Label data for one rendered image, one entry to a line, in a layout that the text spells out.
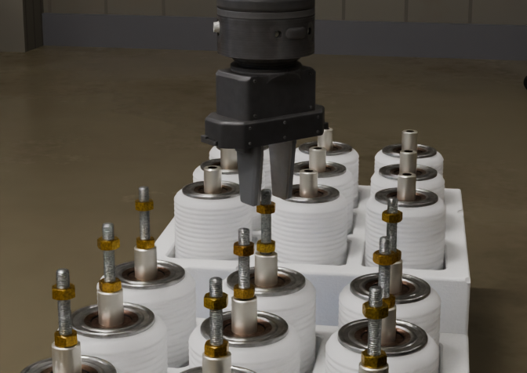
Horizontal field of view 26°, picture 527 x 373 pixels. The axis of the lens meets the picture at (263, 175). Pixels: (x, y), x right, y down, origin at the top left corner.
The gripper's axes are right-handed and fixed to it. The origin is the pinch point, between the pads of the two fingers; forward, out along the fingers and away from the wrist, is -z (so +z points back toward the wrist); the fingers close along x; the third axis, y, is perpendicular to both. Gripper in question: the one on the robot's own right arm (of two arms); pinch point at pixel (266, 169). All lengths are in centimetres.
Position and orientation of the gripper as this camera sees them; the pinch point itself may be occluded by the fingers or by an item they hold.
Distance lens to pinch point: 106.3
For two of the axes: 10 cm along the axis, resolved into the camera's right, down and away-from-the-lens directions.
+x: 8.0, -1.6, 5.8
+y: -6.0, -2.0, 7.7
